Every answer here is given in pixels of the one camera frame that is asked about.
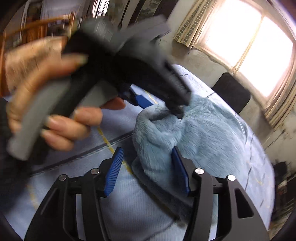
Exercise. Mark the left checked curtain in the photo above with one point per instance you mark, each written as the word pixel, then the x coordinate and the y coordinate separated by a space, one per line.
pixel 192 25

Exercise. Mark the blue fleece zip jacket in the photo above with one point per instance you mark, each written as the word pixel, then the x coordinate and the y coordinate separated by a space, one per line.
pixel 209 135

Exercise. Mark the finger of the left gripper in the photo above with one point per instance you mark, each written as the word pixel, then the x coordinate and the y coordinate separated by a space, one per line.
pixel 177 110
pixel 137 100

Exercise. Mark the right checked curtain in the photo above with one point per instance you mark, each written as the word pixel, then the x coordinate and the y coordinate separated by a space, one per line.
pixel 281 106

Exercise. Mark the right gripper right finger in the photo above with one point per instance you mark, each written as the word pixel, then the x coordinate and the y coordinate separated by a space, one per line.
pixel 238 219

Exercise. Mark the person's left hand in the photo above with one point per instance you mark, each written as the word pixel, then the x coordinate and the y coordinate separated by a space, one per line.
pixel 33 65

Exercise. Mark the window with white frame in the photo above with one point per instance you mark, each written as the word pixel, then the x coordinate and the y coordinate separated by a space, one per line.
pixel 246 38

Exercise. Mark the checked curtain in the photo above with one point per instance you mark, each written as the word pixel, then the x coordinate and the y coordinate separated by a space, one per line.
pixel 192 25
pixel 281 106

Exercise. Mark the black chair behind bed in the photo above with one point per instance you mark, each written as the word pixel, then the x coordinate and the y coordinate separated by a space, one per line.
pixel 232 92

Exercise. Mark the blue striped bed sheet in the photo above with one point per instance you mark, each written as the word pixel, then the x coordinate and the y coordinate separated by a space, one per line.
pixel 131 212

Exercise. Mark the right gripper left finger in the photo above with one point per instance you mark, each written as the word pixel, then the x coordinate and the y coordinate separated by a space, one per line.
pixel 55 219

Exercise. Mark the dark framed wall painting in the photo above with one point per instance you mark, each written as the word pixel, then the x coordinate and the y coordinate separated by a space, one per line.
pixel 149 8

